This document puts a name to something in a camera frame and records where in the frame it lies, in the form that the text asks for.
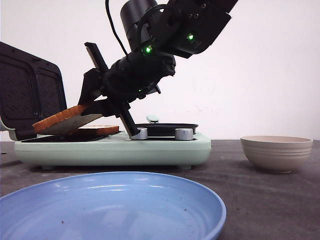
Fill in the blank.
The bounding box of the silver left control knob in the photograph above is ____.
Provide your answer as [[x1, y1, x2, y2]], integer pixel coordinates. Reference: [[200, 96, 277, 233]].
[[131, 127, 148, 140]]

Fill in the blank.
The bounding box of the silver control knob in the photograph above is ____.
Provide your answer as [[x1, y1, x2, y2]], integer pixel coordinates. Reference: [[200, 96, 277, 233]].
[[175, 128, 194, 141], [131, 127, 148, 140]]

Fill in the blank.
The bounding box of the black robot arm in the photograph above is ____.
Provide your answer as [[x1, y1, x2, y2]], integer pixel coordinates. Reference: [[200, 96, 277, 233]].
[[78, 0, 236, 136]]

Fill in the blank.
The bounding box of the silver right control knob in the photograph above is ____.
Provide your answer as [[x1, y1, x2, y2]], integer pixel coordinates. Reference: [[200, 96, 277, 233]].
[[175, 128, 194, 141]]

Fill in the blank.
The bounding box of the mint green breakfast maker base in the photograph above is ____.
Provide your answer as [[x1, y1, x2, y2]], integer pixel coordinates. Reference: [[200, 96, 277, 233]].
[[14, 132, 211, 167]]

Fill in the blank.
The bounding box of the blue plastic plate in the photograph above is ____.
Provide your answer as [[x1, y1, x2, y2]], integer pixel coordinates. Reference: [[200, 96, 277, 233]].
[[0, 171, 227, 240]]

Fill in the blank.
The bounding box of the black frying pan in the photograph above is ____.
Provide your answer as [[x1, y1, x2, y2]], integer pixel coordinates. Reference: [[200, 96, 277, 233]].
[[135, 114, 199, 137]]

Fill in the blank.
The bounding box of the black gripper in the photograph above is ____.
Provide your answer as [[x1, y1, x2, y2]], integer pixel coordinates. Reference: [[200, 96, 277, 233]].
[[78, 42, 176, 137]]

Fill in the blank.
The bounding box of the toast slice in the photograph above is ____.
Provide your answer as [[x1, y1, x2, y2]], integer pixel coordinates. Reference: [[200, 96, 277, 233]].
[[32, 104, 103, 135], [70, 125, 119, 136]]

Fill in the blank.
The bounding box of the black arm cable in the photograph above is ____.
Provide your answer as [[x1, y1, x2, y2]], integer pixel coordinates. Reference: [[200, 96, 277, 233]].
[[104, 0, 130, 56]]

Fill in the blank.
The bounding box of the cream ceramic bowl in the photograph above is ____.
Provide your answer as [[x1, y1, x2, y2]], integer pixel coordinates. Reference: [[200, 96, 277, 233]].
[[240, 135, 313, 173]]

